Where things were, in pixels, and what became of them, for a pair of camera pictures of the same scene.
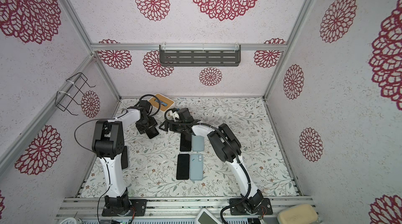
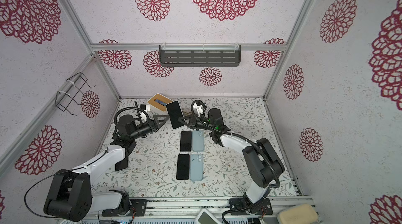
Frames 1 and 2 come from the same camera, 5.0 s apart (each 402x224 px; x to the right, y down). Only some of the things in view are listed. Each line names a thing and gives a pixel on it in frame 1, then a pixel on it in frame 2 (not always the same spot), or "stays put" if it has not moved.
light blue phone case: x=198 y=143 stays put
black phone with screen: x=182 y=168 stays put
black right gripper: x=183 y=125 to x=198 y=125
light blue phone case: x=196 y=167 stays put
